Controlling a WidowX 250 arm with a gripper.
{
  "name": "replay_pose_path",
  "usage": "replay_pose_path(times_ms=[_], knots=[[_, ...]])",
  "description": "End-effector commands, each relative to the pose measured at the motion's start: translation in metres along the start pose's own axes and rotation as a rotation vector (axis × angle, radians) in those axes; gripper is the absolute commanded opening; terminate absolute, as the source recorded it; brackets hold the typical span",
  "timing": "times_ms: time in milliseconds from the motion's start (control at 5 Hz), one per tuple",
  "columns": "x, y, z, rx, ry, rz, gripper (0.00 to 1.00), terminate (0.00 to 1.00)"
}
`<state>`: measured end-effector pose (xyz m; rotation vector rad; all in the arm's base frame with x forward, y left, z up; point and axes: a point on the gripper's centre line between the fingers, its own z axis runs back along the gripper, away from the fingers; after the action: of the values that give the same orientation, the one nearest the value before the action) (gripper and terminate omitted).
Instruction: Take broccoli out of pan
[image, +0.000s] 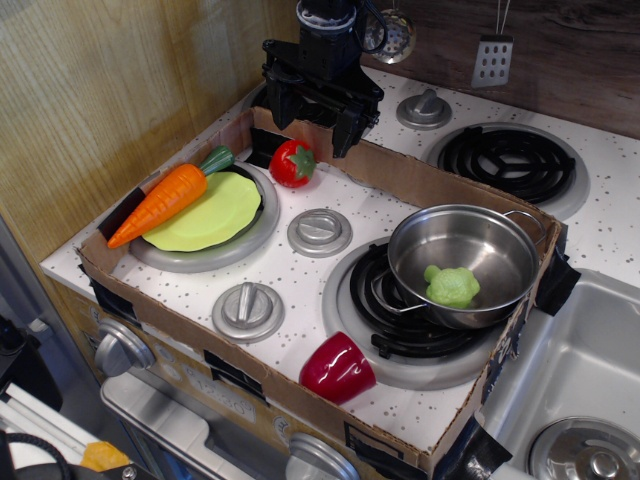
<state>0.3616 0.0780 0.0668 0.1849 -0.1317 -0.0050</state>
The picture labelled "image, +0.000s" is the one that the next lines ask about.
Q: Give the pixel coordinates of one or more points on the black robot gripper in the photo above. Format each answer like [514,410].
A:
[324,68]

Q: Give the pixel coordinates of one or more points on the green toy broccoli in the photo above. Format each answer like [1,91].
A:
[451,287]

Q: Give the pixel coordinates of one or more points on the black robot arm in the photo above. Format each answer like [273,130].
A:
[336,16]

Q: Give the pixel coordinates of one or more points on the red toy strawberry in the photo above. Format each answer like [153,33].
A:
[293,164]

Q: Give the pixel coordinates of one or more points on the grey stove knob back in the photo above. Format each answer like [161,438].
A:
[426,111]

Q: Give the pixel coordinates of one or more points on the grey stove knob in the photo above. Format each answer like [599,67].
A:
[426,111]
[248,313]
[319,233]

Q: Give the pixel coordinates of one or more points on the hanging metal strainer ladle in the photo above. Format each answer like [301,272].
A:
[391,37]

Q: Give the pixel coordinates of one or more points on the grey stove knob centre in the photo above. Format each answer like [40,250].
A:
[319,233]

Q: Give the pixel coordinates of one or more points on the light green plate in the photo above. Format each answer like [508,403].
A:
[228,206]

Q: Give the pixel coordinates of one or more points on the orange toy carrot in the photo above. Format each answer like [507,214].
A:
[179,189]

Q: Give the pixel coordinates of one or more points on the hanging metal slotted spatula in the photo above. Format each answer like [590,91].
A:
[494,53]

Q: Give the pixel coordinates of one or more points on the grey stove knob front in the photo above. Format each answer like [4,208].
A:
[248,313]

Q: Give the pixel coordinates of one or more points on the stainless steel pot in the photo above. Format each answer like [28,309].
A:
[499,249]

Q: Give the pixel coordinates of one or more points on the black burner front right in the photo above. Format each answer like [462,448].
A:
[360,299]

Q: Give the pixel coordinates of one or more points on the cardboard fence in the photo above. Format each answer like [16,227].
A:
[390,429]

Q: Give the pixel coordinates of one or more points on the red toy bell pepper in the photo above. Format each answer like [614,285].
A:
[337,370]

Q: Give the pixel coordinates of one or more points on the grey oven knob left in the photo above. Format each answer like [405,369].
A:
[120,349]

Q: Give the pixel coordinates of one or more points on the grey oven knob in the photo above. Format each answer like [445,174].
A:
[311,458]
[120,349]

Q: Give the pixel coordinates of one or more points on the grey oven knob right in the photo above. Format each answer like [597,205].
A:
[311,458]

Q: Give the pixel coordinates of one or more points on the grey toy sink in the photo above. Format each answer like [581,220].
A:
[582,362]

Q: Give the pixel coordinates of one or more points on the yellow tape piece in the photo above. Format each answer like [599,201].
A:
[101,456]

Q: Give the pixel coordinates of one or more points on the metal sink drain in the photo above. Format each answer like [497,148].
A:
[584,448]

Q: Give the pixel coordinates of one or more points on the grey oven door handle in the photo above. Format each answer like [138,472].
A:
[175,428]

